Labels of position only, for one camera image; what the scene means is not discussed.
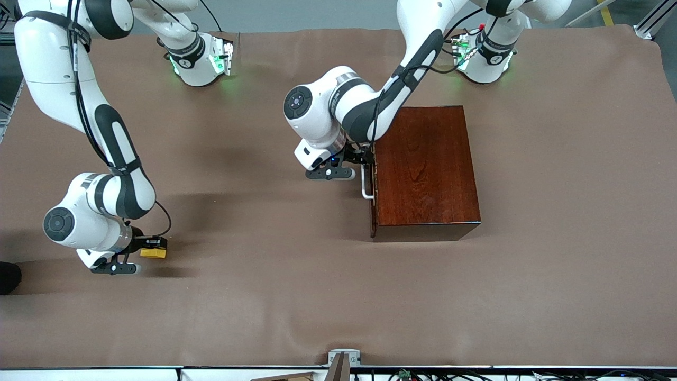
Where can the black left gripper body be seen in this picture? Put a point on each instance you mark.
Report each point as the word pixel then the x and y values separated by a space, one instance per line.
pixel 356 154

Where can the yellow wooden block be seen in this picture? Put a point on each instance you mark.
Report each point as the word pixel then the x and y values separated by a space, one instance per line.
pixel 153 254

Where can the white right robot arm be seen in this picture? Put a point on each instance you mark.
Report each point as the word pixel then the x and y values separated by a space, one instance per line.
pixel 47 53

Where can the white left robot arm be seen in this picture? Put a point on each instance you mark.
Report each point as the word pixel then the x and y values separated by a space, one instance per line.
pixel 317 106

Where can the dark red wooden cabinet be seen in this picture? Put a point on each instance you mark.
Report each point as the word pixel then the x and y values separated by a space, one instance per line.
pixel 426 169

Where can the brown table cloth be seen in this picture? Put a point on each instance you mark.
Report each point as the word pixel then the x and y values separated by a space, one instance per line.
pixel 264 296

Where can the black round object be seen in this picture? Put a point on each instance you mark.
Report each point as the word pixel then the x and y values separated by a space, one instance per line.
pixel 9 278

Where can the grey metal table clamp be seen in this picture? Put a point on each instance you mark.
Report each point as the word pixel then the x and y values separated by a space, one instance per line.
pixel 344 355

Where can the brown wooden wedge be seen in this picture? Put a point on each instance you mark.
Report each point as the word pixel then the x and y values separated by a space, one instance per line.
pixel 339 370

